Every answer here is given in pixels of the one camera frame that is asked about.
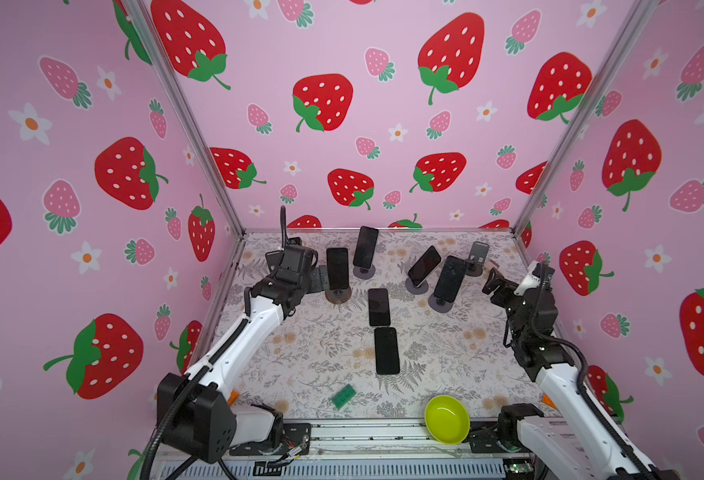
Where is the lime green bowl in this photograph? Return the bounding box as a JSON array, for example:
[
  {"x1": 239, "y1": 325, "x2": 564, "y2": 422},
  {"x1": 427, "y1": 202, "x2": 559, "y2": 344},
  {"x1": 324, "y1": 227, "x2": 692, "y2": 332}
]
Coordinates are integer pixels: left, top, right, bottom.
[{"x1": 424, "y1": 395, "x2": 471, "y2": 445}]

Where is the orange brick left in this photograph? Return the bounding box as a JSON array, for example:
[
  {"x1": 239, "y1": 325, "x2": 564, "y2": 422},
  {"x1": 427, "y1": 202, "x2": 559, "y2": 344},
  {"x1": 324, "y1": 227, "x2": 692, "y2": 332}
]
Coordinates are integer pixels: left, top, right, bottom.
[{"x1": 227, "y1": 390, "x2": 239, "y2": 405}]

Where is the pink wall charger cube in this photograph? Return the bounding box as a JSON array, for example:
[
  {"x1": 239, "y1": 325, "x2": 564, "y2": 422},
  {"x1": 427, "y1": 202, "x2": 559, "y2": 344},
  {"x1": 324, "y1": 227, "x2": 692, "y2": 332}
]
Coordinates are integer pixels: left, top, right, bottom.
[{"x1": 484, "y1": 259, "x2": 499, "y2": 271}]

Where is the orange brick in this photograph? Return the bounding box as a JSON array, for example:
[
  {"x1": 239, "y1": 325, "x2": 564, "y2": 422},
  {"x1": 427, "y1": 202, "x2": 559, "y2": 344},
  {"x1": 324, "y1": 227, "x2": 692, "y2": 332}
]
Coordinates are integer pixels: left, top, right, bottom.
[
  {"x1": 227, "y1": 390, "x2": 239, "y2": 405},
  {"x1": 541, "y1": 394, "x2": 556, "y2": 409}
]

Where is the green lego brick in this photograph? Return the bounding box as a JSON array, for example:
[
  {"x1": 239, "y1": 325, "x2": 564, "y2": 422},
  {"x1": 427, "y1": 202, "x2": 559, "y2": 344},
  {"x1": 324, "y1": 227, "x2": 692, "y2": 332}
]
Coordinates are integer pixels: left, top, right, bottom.
[{"x1": 331, "y1": 384, "x2": 357, "y2": 410}]

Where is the orange brick right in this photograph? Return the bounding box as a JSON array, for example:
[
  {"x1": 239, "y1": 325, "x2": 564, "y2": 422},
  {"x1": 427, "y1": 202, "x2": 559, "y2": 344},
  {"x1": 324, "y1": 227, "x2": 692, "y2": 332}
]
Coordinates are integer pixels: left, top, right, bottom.
[{"x1": 541, "y1": 394, "x2": 556, "y2": 409}]

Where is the grey round right phone stand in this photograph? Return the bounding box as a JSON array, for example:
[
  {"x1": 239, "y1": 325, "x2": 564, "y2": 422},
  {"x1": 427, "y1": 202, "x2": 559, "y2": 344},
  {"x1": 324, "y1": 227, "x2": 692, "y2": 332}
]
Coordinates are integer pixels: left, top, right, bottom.
[{"x1": 428, "y1": 295, "x2": 454, "y2": 314}]

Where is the grey centre phone stand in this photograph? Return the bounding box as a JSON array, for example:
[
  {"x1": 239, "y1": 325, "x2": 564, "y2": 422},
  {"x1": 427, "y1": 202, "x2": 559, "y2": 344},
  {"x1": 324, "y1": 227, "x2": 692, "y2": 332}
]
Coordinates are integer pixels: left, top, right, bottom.
[{"x1": 405, "y1": 277, "x2": 429, "y2": 295}]

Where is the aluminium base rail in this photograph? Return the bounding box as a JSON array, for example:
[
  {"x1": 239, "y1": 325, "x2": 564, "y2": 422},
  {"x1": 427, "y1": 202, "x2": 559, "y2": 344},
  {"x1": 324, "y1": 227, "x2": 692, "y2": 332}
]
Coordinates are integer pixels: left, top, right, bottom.
[{"x1": 223, "y1": 419, "x2": 540, "y2": 479}]

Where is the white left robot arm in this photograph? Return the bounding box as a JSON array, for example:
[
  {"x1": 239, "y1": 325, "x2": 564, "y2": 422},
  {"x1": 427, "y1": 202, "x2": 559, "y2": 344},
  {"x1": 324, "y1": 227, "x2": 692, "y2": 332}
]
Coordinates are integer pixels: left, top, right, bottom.
[{"x1": 147, "y1": 239, "x2": 319, "y2": 463}]

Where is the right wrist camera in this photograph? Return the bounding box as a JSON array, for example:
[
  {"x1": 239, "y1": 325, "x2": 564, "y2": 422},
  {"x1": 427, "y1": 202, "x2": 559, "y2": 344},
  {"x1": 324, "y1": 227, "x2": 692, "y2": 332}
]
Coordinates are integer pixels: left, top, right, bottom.
[{"x1": 514, "y1": 261, "x2": 555, "y2": 296}]

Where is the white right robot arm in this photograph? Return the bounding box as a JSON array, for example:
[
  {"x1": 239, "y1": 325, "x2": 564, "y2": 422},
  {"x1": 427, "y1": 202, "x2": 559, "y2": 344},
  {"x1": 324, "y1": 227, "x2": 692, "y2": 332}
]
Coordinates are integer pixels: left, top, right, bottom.
[{"x1": 479, "y1": 262, "x2": 678, "y2": 479}]

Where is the black phone wooden stand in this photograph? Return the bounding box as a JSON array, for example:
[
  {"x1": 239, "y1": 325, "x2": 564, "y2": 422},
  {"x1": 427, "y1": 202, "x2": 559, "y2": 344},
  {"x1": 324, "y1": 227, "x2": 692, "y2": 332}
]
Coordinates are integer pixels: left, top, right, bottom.
[{"x1": 326, "y1": 247, "x2": 349, "y2": 290}]

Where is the grey back centre stand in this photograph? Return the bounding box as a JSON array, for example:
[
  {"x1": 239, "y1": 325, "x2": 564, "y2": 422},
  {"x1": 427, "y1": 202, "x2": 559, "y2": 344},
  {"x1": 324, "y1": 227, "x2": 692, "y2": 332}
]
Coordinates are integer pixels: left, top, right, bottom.
[{"x1": 353, "y1": 265, "x2": 376, "y2": 280}]

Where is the wooden base phone stand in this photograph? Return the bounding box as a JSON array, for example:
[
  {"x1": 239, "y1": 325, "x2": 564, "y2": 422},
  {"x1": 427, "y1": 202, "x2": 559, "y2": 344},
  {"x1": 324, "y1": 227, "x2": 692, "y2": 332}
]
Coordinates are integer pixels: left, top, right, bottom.
[{"x1": 325, "y1": 287, "x2": 352, "y2": 305}]

